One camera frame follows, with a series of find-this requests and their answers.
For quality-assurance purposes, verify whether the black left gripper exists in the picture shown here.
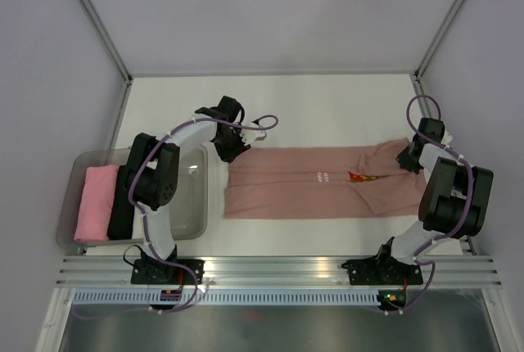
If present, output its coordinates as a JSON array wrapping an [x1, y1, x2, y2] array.
[[215, 126, 251, 165]]

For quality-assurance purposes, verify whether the dusty pink t-shirt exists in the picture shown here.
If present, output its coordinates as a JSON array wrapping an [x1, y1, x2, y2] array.
[[224, 138, 426, 220]]

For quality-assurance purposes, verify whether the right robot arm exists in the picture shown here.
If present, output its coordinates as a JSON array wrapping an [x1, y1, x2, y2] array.
[[373, 118, 494, 282]]

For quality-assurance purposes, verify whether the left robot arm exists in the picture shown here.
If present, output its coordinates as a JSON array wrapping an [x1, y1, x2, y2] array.
[[115, 96, 251, 283]]

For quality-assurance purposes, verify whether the grey plastic bin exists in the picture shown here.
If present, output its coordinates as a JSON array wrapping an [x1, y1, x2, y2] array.
[[56, 146, 208, 252]]

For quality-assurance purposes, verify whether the white rolled t-shirt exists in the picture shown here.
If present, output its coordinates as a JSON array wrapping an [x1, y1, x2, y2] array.
[[132, 208, 144, 241]]

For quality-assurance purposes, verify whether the black rolled t-shirt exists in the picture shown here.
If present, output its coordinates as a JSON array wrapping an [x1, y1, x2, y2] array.
[[107, 165, 134, 241]]

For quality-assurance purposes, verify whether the pink rolled t-shirt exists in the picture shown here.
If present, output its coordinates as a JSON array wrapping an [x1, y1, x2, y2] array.
[[74, 165, 119, 242]]

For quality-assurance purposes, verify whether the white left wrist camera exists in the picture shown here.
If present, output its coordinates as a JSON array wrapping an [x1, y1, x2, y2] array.
[[240, 127, 267, 145]]

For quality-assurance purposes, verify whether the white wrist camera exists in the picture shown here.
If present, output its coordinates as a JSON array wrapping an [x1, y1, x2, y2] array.
[[440, 130, 453, 145], [240, 127, 267, 145]]

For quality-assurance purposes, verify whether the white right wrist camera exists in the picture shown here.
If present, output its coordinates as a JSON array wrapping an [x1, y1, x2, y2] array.
[[440, 130, 453, 145]]

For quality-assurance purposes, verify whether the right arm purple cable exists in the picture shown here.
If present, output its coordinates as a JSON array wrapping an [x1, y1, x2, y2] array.
[[359, 94, 478, 316]]

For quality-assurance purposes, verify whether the right aluminium frame post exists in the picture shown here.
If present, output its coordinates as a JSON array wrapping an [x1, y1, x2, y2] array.
[[413, 0, 490, 82]]

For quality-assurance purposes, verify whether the aluminium frame post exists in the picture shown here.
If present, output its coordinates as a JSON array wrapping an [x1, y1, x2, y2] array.
[[413, 0, 490, 82], [77, 0, 133, 84]]

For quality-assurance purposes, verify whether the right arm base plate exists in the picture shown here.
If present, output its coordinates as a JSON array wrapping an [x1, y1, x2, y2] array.
[[341, 257, 423, 286]]

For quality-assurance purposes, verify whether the aluminium front rail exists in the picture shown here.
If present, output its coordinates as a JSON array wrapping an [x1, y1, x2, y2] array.
[[55, 255, 502, 290]]

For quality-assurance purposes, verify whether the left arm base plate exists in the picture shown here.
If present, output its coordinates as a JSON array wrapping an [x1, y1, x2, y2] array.
[[130, 257, 205, 286]]

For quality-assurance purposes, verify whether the left aluminium frame post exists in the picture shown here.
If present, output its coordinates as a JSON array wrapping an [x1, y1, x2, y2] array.
[[77, 0, 133, 84]]

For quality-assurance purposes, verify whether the white slotted cable duct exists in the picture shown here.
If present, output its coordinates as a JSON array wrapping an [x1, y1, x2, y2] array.
[[73, 288, 405, 307]]

